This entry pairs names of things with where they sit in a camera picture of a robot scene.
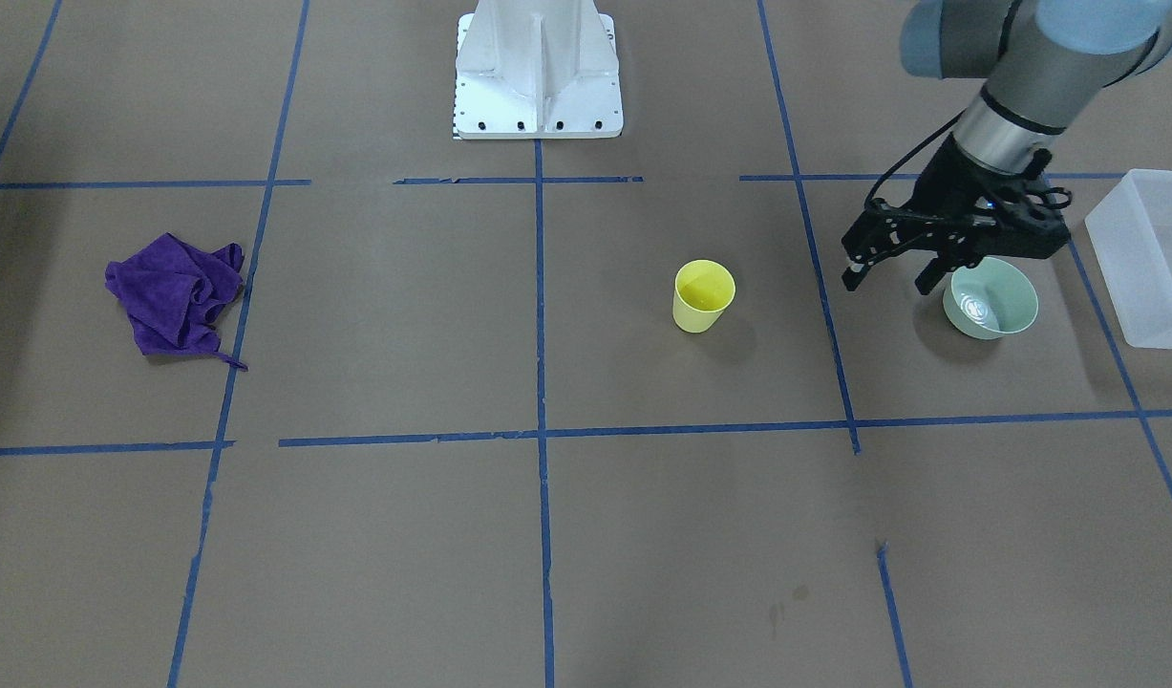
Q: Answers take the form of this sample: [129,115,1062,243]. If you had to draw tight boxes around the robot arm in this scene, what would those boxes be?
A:
[841,1,1172,293]

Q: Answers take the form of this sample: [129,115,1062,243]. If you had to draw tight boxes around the green ceramic bowl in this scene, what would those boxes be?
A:
[941,257,1040,341]

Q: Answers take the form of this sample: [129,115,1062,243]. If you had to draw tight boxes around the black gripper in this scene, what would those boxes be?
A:
[841,135,1071,295]

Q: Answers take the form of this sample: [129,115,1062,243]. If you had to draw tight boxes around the purple cloth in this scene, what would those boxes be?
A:
[104,232,246,370]

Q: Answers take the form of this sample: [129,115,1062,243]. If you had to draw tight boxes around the yellow plastic cup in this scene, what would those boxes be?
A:
[672,260,735,333]

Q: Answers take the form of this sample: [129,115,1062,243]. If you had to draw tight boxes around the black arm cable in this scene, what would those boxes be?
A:
[864,110,969,213]

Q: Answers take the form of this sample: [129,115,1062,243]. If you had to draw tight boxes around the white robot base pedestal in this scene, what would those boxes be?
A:
[452,1,625,139]

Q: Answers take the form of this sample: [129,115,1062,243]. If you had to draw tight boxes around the clear plastic storage box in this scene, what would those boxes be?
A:
[1086,169,1172,350]

